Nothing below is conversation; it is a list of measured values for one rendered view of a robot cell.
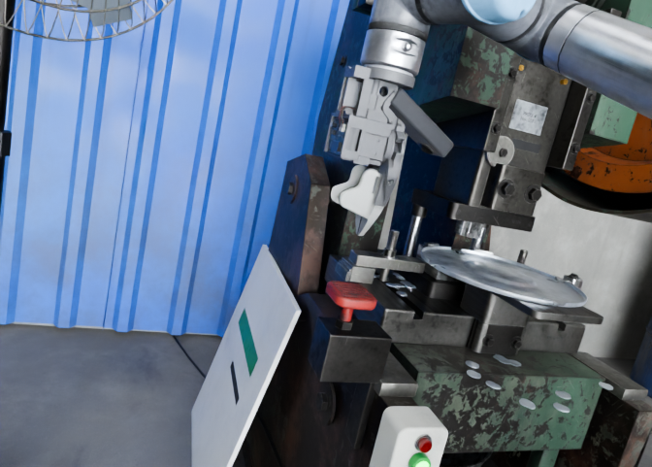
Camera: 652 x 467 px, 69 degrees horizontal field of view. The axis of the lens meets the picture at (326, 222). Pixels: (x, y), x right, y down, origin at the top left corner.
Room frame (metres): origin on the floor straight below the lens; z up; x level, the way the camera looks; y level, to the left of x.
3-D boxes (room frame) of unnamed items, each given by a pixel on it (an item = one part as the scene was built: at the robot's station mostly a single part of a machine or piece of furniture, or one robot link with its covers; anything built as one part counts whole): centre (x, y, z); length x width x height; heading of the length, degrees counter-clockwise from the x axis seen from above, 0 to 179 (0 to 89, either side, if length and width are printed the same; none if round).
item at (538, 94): (0.93, -0.30, 1.04); 0.17 x 0.15 x 0.30; 20
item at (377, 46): (0.63, -0.04, 1.07); 0.08 x 0.08 x 0.05
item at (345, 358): (0.64, -0.07, 0.62); 0.10 x 0.06 x 0.20; 110
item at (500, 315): (0.80, -0.35, 0.72); 0.25 x 0.14 x 0.14; 20
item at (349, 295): (0.63, -0.06, 0.72); 0.07 x 0.06 x 0.08; 20
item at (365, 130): (0.63, -0.03, 0.99); 0.09 x 0.08 x 0.12; 110
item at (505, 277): (0.85, -0.33, 0.78); 0.29 x 0.29 x 0.01
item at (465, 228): (0.96, -0.29, 0.84); 0.05 x 0.03 x 0.04; 110
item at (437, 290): (0.97, -0.28, 0.72); 0.20 x 0.16 x 0.03; 110
